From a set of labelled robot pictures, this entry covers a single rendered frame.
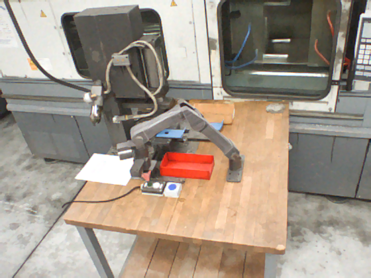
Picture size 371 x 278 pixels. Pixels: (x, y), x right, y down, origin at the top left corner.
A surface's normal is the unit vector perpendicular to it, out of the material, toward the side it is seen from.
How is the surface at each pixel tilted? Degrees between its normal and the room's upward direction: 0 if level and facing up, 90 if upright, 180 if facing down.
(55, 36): 90
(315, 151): 90
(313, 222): 0
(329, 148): 90
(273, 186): 0
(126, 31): 90
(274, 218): 0
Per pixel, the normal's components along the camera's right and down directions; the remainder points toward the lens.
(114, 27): -0.25, 0.59
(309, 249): -0.12, -0.81
